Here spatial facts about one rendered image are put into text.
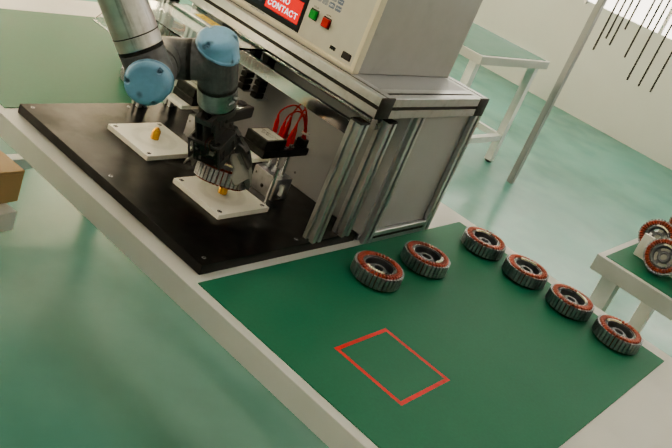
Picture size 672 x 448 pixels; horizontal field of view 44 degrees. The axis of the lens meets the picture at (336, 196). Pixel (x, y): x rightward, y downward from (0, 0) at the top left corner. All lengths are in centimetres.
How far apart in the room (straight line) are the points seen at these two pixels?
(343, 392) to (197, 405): 110
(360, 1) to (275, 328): 67
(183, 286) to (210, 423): 95
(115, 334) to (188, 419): 38
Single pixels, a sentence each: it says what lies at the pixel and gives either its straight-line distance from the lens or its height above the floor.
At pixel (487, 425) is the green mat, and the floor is 75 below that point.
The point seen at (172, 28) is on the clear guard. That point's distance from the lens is 175.
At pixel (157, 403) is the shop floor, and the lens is 241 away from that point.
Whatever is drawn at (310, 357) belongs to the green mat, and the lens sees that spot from 143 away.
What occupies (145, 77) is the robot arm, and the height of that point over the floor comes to 109.
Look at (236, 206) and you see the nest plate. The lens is 174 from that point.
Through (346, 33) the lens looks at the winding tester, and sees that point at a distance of 172.
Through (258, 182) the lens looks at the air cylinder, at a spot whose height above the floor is 79.
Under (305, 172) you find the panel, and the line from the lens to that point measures 194.
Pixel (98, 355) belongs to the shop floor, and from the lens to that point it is 251.
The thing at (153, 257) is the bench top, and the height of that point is 74.
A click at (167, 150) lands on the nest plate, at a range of 189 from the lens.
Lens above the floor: 153
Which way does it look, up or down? 22 degrees down
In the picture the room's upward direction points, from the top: 23 degrees clockwise
